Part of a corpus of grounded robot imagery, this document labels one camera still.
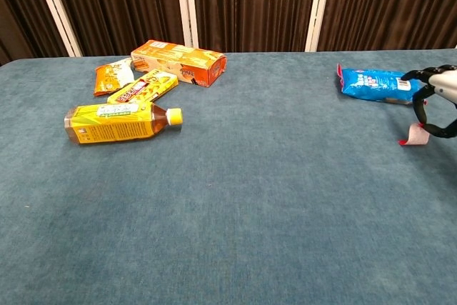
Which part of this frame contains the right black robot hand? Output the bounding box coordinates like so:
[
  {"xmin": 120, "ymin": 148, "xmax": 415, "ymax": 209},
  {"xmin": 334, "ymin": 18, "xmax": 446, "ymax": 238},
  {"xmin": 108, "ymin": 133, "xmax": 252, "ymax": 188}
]
[{"xmin": 400, "ymin": 64, "xmax": 457, "ymax": 139}]

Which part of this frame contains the pink tag with red edges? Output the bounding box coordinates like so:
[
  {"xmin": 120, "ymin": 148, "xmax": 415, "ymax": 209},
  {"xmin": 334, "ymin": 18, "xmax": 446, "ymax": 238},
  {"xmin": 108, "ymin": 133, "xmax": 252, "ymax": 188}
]
[{"xmin": 398, "ymin": 122, "xmax": 431, "ymax": 146}]

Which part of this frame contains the orange and white snack packet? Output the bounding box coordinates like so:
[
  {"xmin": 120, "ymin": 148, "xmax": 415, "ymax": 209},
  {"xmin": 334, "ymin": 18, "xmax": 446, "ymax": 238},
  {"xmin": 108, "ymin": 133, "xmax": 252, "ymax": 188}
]
[{"xmin": 93, "ymin": 56, "xmax": 136, "ymax": 97}]

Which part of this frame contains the dark brown curtain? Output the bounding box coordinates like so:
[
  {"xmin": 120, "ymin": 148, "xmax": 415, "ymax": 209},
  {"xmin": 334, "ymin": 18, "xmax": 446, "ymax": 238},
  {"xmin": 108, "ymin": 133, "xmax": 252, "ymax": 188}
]
[{"xmin": 0, "ymin": 0, "xmax": 457, "ymax": 66}]

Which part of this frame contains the long orange cardboard box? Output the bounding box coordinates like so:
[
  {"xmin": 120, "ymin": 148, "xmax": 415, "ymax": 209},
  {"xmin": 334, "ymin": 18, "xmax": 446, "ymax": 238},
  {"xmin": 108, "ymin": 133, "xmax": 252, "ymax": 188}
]
[{"xmin": 130, "ymin": 39, "xmax": 228, "ymax": 88}]

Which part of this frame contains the yellow label tea bottle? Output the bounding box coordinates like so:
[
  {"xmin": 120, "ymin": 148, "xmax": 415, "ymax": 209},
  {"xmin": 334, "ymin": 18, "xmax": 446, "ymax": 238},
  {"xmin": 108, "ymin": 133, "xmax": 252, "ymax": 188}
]
[{"xmin": 64, "ymin": 101, "xmax": 184, "ymax": 146}]

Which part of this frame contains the teal table cloth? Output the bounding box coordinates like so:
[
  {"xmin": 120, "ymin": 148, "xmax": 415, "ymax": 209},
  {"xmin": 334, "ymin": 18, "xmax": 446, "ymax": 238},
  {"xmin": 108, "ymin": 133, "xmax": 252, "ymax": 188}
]
[{"xmin": 0, "ymin": 48, "xmax": 457, "ymax": 305}]

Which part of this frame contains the small yellow snack box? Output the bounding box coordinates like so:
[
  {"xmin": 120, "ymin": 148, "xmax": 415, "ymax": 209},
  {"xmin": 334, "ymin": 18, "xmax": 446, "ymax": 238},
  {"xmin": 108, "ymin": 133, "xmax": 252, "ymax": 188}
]
[{"xmin": 106, "ymin": 68, "xmax": 179, "ymax": 105}]

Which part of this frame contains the white partition post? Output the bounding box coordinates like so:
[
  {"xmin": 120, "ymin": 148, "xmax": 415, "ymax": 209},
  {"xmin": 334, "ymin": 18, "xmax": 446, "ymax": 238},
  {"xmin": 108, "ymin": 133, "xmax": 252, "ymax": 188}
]
[
  {"xmin": 304, "ymin": 0, "xmax": 334, "ymax": 53},
  {"xmin": 29, "ymin": 0, "xmax": 84, "ymax": 58},
  {"xmin": 174, "ymin": 0, "xmax": 199, "ymax": 49}
]

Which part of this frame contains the blue snack bag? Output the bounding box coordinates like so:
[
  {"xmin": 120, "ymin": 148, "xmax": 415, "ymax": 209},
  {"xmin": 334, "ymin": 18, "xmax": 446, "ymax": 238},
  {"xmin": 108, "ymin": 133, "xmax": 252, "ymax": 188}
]
[{"xmin": 336, "ymin": 64, "xmax": 428, "ymax": 106}]

